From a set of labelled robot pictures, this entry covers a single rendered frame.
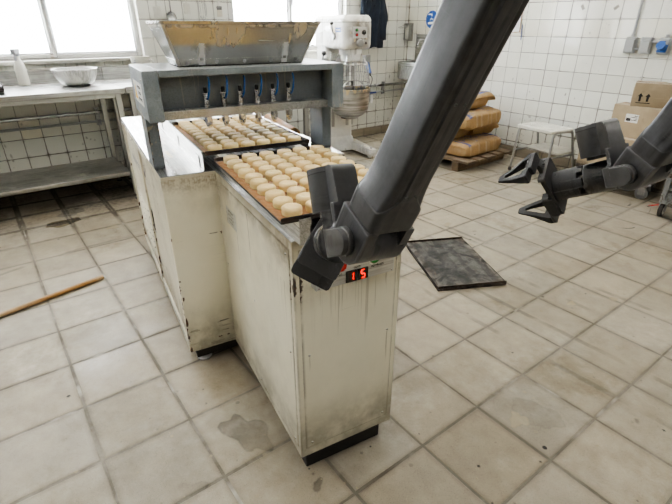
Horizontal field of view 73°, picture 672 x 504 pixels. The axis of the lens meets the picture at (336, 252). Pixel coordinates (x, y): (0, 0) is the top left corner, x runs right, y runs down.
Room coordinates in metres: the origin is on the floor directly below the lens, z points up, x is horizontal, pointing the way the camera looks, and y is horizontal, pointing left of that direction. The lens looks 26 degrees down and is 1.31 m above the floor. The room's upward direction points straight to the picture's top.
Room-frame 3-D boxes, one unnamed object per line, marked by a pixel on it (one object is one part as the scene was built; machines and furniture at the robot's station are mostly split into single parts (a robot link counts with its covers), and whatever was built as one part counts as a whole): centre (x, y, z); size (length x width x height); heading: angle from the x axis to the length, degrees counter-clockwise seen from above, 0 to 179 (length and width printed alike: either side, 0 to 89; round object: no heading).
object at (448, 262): (2.48, -0.70, 0.02); 0.60 x 0.40 x 0.03; 10
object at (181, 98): (1.83, 0.37, 1.01); 0.72 x 0.33 x 0.34; 118
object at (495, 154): (5.05, -1.20, 0.06); 1.20 x 0.80 x 0.11; 39
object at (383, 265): (1.07, -0.05, 0.77); 0.24 x 0.04 x 0.14; 118
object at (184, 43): (1.83, 0.37, 1.25); 0.56 x 0.29 x 0.14; 118
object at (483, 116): (4.82, -1.36, 0.47); 0.72 x 0.42 x 0.17; 132
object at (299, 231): (1.86, 0.55, 0.87); 2.01 x 0.03 x 0.07; 28
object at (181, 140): (2.15, 0.77, 0.88); 1.28 x 0.01 x 0.07; 28
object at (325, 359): (1.39, 0.13, 0.45); 0.70 x 0.34 x 0.90; 28
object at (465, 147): (4.83, -1.40, 0.19); 0.72 x 0.42 x 0.15; 131
